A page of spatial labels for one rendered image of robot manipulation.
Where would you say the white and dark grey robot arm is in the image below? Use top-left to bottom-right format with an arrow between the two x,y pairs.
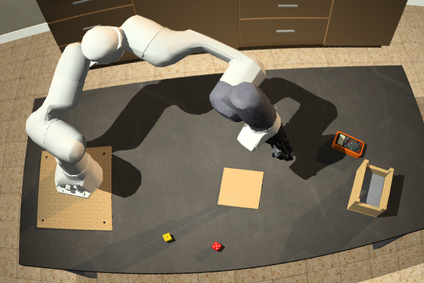
26,15 -> 281,199

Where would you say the wooden crate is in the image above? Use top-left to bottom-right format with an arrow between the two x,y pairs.
348,160 -> 394,217

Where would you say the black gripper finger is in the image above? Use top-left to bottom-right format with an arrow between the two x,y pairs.
282,130 -> 293,151
272,138 -> 293,161

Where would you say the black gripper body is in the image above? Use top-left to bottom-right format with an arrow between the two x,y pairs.
265,123 -> 284,148

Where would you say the tan flat mat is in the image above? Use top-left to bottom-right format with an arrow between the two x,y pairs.
218,168 -> 263,209

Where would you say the yellow die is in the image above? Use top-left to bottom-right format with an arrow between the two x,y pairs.
163,233 -> 173,242

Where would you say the orange digital multimeter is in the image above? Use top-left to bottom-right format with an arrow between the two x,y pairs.
332,131 -> 364,158

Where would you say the red die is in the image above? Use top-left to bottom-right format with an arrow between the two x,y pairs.
212,242 -> 221,251

